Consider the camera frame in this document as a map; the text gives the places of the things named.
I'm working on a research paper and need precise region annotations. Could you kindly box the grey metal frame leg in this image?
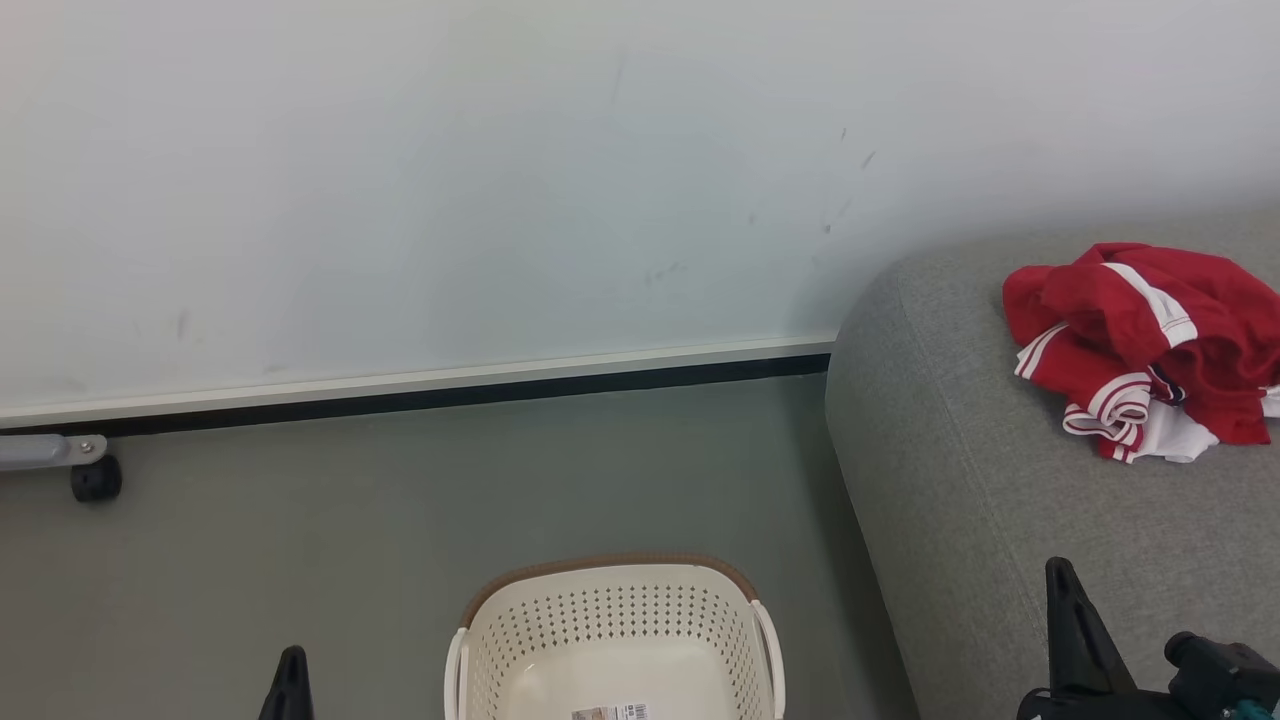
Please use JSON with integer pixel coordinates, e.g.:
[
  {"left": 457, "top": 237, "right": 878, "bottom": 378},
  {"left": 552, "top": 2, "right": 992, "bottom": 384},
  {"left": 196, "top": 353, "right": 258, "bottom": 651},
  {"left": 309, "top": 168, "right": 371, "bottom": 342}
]
[{"left": 0, "top": 433, "right": 109, "bottom": 471}]

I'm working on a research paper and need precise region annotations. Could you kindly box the black caster wheel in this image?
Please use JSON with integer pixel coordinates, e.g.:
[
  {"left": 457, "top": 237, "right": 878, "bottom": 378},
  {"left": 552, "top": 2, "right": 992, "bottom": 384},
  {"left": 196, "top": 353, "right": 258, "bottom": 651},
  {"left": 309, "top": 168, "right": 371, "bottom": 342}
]
[{"left": 70, "top": 455, "right": 123, "bottom": 503}]

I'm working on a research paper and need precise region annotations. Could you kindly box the cream perforated plastic laundry basket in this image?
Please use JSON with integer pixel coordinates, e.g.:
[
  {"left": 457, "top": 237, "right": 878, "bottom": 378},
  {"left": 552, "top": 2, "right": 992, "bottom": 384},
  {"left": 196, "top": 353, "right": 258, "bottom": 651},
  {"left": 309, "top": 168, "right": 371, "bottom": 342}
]
[{"left": 443, "top": 553, "right": 786, "bottom": 720}]

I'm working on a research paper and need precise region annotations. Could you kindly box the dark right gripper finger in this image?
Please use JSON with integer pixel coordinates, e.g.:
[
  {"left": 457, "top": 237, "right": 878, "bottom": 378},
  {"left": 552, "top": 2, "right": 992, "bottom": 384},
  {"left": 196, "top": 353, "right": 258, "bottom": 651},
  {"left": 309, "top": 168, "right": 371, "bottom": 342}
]
[{"left": 1045, "top": 558, "right": 1139, "bottom": 698}]

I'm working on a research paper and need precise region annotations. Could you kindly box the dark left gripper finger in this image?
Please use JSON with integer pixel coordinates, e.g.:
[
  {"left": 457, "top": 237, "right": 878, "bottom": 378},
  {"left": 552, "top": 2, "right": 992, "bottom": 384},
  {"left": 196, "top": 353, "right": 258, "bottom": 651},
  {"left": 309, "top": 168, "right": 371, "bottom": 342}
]
[{"left": 258, "top": 646, "right": 316, "bottom": 720}]

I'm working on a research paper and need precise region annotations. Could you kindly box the red and white garment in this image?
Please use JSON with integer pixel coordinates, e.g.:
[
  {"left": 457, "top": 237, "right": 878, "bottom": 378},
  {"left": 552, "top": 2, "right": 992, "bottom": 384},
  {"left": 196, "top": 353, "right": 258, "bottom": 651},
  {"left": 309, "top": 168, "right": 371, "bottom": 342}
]
[{"left": 1002, "top": 242, "right": 1280, "bottom": 464}]

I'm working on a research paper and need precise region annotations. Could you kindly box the white and black wall baseboard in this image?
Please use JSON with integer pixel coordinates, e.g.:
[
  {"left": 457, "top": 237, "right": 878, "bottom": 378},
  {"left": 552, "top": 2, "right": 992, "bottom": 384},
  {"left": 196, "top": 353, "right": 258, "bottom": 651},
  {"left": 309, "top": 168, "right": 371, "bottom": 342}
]
[{"left": 0, "top": 335, "right": 836, "bottom": 436}]

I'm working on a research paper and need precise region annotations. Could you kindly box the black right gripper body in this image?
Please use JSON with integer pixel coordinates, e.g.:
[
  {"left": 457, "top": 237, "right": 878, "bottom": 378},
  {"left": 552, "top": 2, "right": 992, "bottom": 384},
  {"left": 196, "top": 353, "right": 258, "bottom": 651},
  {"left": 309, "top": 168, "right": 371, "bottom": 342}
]
[{"left": 1017, "top": 685, "right": 1186, "bottom": 720}]

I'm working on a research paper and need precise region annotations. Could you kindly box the grey fabric sofa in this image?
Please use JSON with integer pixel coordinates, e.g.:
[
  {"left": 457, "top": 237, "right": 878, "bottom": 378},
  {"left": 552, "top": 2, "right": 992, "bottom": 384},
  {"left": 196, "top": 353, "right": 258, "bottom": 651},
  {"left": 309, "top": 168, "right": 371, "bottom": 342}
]
[{"left": 825, "top": 210, "right": 1280, "bottom": 720}]

